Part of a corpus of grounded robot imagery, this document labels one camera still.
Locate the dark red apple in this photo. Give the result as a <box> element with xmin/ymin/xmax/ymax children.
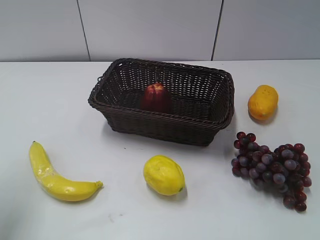
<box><xmin>140</xmin><ymin>82</ymin><xmax>172</xmax><ymax>114</ymax></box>

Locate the dark brown woven basket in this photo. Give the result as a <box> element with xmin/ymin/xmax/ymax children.
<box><xmin>88</xmin><ymin>58</ymin><xmax>235</xmax><ymax>146</ymax></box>

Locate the yellow lemon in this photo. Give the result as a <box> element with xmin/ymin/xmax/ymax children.
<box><xmin>143</xmin><ymin>155</ymin><xmax>186</xmax><ymax>196</ymax></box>

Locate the orange yellow mango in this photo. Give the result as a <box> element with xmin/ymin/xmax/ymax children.
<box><xmin>247</xmin><ymin>85</ymin><xmax>279</xmax><ymax>121</ymax></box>

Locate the yellow banana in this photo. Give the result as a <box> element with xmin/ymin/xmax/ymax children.
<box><xmin>29</xmin><ymin>141</ymin><xmax>103</xmax><ymax>202</ymax></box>

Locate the purple grape bunch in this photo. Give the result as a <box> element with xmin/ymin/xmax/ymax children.
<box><xmin>231</xmin><ymin>131</ymin><xmax>312</xmax><ymax>213</ymax></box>

